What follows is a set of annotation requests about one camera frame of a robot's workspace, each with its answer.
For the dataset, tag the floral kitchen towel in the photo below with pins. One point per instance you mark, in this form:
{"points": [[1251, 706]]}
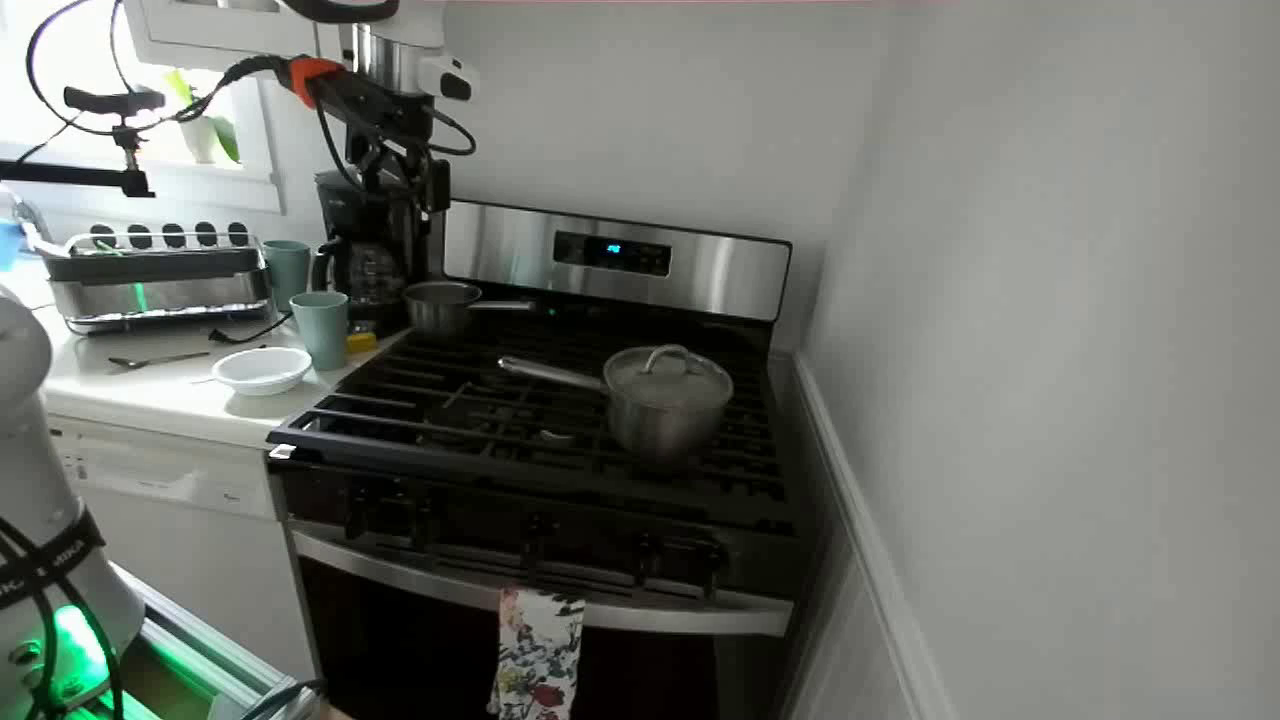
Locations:
{"points": [[539, 662]]}

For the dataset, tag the white dishwasher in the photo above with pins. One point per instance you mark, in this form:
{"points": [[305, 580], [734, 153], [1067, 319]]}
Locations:
{"points": [[186, 535]]}

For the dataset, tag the teal cup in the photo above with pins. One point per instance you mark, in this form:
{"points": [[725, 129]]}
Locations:
{"points": [[323, 331], [285, 271]]}

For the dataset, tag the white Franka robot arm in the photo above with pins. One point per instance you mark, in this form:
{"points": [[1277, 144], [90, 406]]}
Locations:
{"points": [[42, 535]]}

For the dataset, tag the small silver saucepan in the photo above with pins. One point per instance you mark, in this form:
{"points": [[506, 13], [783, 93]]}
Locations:
{"points": [[438, 306]]}

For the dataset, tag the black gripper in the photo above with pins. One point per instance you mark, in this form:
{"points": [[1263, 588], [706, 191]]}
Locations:
{"points": [[405, 182]]}

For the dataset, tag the white wall cabinet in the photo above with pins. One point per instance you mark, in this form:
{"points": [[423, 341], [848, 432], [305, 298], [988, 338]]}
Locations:
{"points": [[220, 31]]}

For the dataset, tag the white bowl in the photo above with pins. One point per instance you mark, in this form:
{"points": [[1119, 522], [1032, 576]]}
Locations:
{"points": [[262, 370]]}

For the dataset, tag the silver toaster oven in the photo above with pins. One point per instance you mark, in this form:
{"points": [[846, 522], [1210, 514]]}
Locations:
{"points": [[152, 283]]}

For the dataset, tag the green potted plant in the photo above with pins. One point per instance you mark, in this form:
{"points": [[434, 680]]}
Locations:
{"points": [[210, 129]]}

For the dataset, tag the metal spoon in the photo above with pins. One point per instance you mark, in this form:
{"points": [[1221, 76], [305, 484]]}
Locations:
{"points": [[161, 356]]}

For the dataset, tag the round metal lid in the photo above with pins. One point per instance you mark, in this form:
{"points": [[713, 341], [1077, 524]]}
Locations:
{"points": [[665, 370]]}

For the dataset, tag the black camera stand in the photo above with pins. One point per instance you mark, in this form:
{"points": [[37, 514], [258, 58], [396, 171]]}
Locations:
{"points": [[126, 143]]}

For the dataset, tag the black coffee maker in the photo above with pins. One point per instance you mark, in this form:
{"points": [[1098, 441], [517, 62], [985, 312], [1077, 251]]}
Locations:
{"points": [[362, 264]]}

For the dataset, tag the yellow sponge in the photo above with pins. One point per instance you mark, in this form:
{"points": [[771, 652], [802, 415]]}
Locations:
{"points": [[362, 341]]}

